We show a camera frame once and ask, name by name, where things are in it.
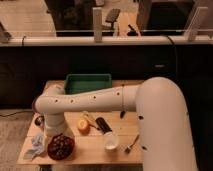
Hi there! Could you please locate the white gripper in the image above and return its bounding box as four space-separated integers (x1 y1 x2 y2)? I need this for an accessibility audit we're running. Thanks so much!
44 113 74 138

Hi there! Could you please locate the dark purple grape bunch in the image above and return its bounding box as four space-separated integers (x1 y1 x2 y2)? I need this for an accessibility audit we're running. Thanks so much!
48 134 74 156

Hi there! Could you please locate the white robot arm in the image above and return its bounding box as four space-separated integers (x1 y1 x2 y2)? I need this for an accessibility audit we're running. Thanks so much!
34 77 199 171

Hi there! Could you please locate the purple bowl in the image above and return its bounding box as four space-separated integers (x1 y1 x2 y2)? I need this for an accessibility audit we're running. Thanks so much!
31 98 37 113

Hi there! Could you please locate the red bowl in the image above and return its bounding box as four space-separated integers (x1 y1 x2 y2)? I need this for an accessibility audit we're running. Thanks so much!
47 134 75 160

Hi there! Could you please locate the small metal cup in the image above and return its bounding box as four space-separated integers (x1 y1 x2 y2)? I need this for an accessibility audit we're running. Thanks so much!
34 116 44 127

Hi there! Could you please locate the grey blue cloth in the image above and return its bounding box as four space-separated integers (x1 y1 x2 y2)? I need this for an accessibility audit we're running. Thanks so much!
23 133 45 160

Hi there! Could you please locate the orange fruit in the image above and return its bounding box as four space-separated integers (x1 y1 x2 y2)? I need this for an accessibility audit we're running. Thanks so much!
77 119 90 134

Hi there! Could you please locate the yellow banana toy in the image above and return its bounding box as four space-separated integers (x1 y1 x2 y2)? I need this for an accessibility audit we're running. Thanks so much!
83 111 99 130

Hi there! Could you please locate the green plastic tray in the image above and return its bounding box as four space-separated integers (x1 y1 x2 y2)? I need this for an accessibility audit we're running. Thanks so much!
64 74 112 94

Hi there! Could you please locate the black cylindrical object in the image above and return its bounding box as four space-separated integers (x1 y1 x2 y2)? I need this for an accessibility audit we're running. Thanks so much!
96 117 112 133

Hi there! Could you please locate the white cup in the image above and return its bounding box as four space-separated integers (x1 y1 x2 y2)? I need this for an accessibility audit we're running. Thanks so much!
104 132 119 150

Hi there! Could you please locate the metal fork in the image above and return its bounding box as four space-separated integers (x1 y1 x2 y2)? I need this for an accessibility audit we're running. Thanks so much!
124 134 139 154

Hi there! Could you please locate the black handled knife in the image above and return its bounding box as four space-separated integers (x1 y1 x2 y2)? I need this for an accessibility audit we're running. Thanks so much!
120 111 126 119

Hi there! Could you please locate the white horizontal rail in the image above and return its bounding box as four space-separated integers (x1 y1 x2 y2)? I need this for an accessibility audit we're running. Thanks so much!
0 35 213 47

